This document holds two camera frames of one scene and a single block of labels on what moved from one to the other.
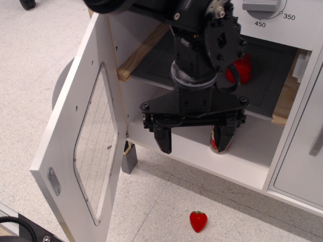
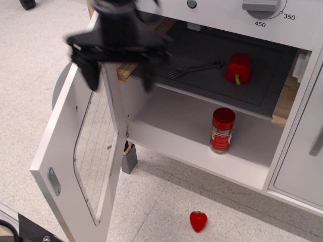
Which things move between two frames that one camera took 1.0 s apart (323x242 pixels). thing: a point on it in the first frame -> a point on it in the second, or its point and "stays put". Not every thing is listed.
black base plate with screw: x=41 y=234 stays put
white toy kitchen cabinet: x=278 y=148 stays put
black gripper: x=195 y=105 -> x=122 y=37
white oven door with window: x=77 y=169 stays put
